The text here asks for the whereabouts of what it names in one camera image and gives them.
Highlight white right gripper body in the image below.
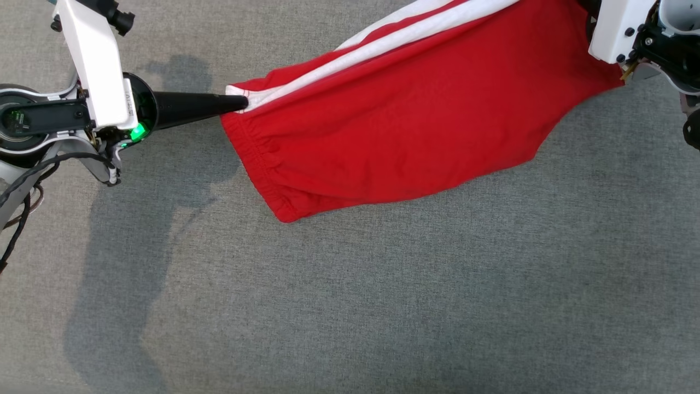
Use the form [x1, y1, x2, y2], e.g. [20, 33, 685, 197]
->
[588, 0, 658, 65]

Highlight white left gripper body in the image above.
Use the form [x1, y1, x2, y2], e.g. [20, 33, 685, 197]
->
[52, 0, 160, 151]

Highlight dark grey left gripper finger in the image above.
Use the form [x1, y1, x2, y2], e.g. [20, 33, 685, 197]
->
[153, 91, 250, 131]

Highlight red shorts with white stripe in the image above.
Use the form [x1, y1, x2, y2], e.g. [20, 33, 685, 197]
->
[221, 0, 625, 224]

